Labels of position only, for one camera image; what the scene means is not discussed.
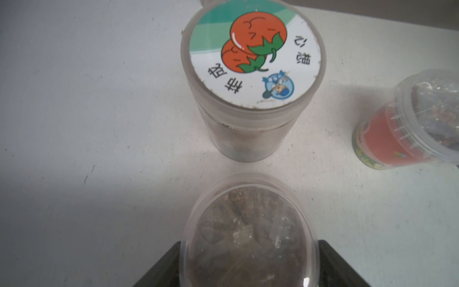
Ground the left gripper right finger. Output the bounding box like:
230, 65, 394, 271
319, 240, 370, 287

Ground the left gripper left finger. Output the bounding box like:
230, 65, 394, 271
134, 242, 181, 287

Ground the pink seed cup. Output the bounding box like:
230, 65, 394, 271
179, 172, 320, 287

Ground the small red label cup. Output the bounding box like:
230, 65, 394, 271
352, 69, 459, 170

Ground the tomato label seed jar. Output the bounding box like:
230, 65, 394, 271
180, 1, 326, 163

